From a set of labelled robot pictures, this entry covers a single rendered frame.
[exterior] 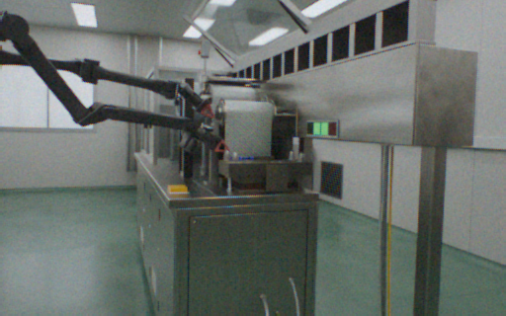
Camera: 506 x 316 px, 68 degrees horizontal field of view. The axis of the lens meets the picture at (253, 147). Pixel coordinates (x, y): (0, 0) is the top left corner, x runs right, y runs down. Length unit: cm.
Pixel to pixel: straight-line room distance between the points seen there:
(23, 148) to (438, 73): 684
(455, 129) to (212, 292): 108
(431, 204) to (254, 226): 69
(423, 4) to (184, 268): 124
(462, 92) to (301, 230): 85
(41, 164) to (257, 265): 607
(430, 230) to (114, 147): 640
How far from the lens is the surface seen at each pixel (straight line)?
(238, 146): 180
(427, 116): 123
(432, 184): 137
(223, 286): 165
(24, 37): 138
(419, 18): 126
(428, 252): 142
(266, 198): 160
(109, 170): 732
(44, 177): 741
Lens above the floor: 118
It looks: 3 degrees down
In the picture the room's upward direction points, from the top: 1 degrees clockwise
